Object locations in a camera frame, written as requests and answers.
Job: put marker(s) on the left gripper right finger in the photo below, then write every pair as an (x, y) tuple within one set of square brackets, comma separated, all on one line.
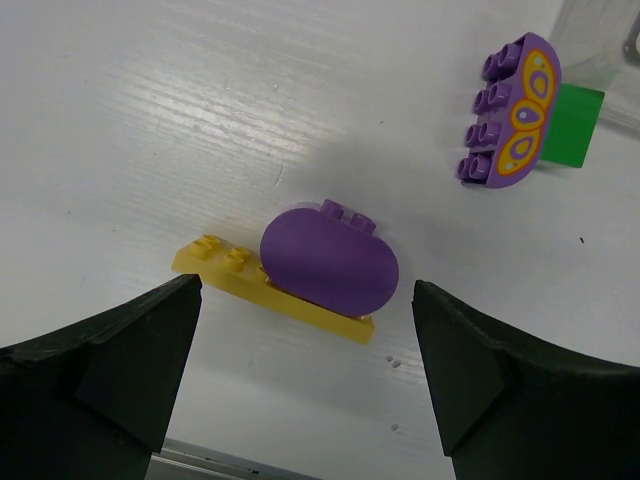
[(509, 405)]

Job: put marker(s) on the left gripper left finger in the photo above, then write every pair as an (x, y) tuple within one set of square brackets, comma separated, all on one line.
[(93, 400)]

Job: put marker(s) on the long yellow lego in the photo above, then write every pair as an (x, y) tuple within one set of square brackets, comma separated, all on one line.
[(238, 271)]

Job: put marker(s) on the purple rounded lego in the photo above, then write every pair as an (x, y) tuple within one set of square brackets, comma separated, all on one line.
[(330, 255)]

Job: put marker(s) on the purple tan flower lego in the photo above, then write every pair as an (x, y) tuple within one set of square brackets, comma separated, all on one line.
[(513, 113)]

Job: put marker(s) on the small green lego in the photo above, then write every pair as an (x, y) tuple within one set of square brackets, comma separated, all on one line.
[(572, 125)]

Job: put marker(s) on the small clear container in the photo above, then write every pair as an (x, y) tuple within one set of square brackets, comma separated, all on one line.
[(598, 46)]

